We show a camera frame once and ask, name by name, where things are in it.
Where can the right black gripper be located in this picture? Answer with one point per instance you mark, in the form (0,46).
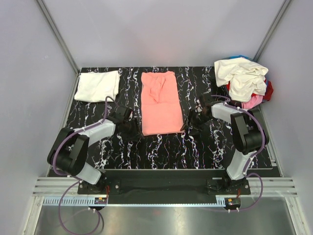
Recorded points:
(199,128)

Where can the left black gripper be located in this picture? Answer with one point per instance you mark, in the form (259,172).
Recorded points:
(136,132)

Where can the salmon pink t shirt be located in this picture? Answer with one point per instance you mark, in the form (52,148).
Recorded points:
(160,107)

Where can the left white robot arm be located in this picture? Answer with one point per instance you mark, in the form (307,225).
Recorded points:
(68,155)

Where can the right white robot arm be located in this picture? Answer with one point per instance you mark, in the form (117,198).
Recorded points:
(249,138)

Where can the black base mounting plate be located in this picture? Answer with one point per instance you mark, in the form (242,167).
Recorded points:
(166,187)

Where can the folded white t shirt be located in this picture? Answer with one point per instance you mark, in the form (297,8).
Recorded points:
(96,86)

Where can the crumpled cream t shirt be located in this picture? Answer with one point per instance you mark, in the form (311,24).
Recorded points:
(244,78)

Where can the pink garment in pile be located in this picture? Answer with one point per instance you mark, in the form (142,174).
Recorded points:
(254,101)

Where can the blue garment in pile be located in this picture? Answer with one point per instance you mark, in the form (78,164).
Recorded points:
(240,56)

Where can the red garment in pile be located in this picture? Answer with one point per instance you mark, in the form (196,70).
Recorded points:
(266,97)

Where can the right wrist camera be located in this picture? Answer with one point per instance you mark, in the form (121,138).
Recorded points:
(204,101)

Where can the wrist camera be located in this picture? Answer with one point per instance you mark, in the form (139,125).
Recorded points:
(122,114)
(204,101)

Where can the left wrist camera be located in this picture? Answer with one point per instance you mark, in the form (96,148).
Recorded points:
(122,114)

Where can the slotted grey cable duct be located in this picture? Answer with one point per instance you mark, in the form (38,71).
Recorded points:
(95,202)

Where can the right aluminium rail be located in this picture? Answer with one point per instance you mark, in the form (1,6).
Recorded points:
(278,164)

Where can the right aluminium frame post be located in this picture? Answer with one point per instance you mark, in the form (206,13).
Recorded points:
(272,28)

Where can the aluminium frame post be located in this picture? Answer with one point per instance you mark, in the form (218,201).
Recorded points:
(55,31)
(272,28)

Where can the left aluminium frame post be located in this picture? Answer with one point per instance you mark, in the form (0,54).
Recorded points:
(55,31)

